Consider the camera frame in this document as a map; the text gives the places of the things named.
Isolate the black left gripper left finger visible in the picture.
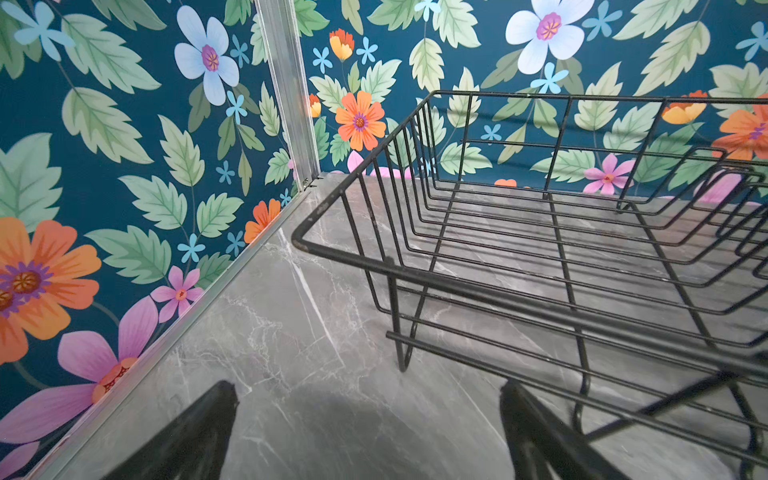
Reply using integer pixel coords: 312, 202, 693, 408
105, 380, 239, 480

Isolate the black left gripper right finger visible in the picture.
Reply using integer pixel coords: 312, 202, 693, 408
499, 379, 627, 480

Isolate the black wire dish rack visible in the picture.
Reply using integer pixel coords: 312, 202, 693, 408
292, 89, 767, 479

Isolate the aluminium frame post back left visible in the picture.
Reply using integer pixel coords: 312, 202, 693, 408
255, 0, 320, 191

